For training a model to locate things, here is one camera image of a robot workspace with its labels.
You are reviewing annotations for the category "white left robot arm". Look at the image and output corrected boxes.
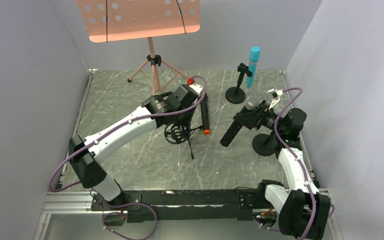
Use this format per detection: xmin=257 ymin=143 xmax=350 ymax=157
xmin=69 ymin=83 xmax=205 ymax=205

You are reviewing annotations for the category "black orange-tipped microphone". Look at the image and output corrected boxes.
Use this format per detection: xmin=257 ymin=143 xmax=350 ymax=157
xmin=200 ymin=94 xmax=211 ymax=135

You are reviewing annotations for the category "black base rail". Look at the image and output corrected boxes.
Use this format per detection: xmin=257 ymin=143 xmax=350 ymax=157
xmin=90 ymin=187 xmax=272 ymax=223

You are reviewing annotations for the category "blue microphone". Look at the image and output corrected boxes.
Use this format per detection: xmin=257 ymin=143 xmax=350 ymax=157
xmin=246 ymin=46 xmax=261 ymax=89

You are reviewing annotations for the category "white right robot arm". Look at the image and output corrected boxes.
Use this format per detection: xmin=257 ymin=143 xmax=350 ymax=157
xmin=232 ymin=101 xmax=331 ymax=240

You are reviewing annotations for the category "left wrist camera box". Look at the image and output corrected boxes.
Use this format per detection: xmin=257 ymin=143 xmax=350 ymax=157
xmin=187 ymin=78 xmax=203 ymax=97

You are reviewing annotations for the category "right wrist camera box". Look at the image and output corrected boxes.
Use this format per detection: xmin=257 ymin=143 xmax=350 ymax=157
xmin=267 ymin=88 xmax=284 ymax=110

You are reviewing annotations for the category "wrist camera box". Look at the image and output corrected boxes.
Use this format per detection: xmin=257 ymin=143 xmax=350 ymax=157
xmin=187 ymin=78 xmax=203 ymax=97
xmin=267 ymin=88 xmax=284 ymax=110

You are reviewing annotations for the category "black shock mount tripod stand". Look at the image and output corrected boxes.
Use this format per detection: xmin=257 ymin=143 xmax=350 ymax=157
xmin=164 ymin=123 xmax=203 ymax=160

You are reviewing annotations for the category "black round-base mic stand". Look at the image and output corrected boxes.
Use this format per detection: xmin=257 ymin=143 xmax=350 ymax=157
xmin=252 ymin=133 xmax=276 ymax=157
xmin=225 ymin=62 xmax=253 ymax=104

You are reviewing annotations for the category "pink music stand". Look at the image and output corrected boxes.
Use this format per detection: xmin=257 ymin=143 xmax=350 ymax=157
xmin=76 ymin=0 xmax=201 ymax=95

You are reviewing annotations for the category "black silver-grille microphone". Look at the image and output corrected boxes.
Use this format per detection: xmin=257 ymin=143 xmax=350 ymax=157
xmin=220 ymin=96 xmax=259 ymax=147

